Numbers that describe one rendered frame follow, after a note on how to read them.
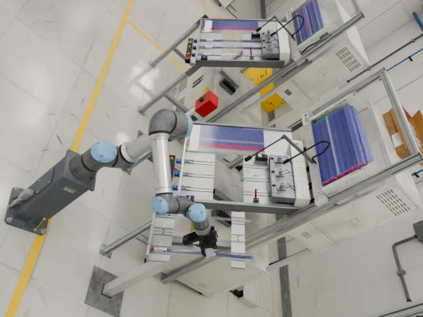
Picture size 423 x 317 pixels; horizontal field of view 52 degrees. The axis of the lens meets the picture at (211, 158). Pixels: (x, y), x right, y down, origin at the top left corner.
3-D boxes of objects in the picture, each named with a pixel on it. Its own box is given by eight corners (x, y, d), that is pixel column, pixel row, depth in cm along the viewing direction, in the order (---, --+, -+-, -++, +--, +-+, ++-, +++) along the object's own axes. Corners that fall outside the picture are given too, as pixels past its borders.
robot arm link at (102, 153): (80, 149, 223) (95, 136, 216) (101, 151, 233) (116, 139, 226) (85, 170, 219) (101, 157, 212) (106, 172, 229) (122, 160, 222)
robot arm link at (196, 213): (196, 198, 196) (209, 207, 191) (200, 213, 204) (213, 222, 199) (182, 209, 193) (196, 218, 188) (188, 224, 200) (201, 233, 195)
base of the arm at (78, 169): (67, 175, 221) (77, 166, 216) (70, 152, 231) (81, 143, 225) (92, 186, 230) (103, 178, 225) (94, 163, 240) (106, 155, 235)
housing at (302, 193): (291, 213, 257) (296, 198, 247) (285, 155, 291) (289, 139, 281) (305, 214, 257) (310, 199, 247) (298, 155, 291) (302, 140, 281)
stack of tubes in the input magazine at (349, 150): (321, 184, 240) (366, 161, 226) (311, 124, 276) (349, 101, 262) (334, 195, 246) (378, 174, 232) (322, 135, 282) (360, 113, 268)
